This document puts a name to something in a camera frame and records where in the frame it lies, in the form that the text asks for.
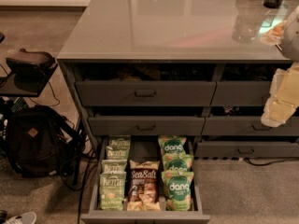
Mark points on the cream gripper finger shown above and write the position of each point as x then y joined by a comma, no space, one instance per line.
276,113

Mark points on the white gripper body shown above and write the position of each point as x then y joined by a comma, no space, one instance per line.
291,36

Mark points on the brown sea salt chip bag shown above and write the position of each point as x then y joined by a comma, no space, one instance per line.
143,191

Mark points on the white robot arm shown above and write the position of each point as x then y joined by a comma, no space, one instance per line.
289,46

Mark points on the top right grey drawer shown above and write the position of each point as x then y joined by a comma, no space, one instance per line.
241,93

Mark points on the grey drawer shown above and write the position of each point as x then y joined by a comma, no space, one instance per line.
145,93
146,125
247,126
241,93
243,149

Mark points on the middle right grey drawer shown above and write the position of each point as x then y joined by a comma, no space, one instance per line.
247,126

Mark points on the bottom right grey drawer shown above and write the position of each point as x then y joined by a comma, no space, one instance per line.
243,149

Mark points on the grey drawer cabinet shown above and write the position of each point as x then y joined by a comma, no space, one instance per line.
174,40

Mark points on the rear green dang chip bag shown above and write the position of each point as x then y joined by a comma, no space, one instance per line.
172,143

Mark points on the front green dang chip bag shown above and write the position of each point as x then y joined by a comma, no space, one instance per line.
177,189

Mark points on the rear green kettle chip bag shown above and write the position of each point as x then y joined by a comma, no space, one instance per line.
119,141

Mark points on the green kettle chip bag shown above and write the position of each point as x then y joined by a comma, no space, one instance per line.
111,190
119,141
113,166
117,154

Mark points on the middle left grey drawer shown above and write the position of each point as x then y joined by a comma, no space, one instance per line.
146,125

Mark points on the front green kettle chip bag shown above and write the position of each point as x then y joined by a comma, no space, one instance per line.
111,190

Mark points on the top left grey drawer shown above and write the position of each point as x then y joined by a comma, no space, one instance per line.
145,93

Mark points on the open bottom left drawer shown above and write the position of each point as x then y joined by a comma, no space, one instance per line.
143,148

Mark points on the checkered fiducial marker board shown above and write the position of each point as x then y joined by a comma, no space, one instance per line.
274,35

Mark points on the black backpack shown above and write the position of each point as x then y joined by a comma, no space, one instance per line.
40,142

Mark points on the brown headset on table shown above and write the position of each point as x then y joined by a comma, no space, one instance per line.
30,63

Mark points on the white sneaker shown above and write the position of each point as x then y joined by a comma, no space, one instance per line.
26,218

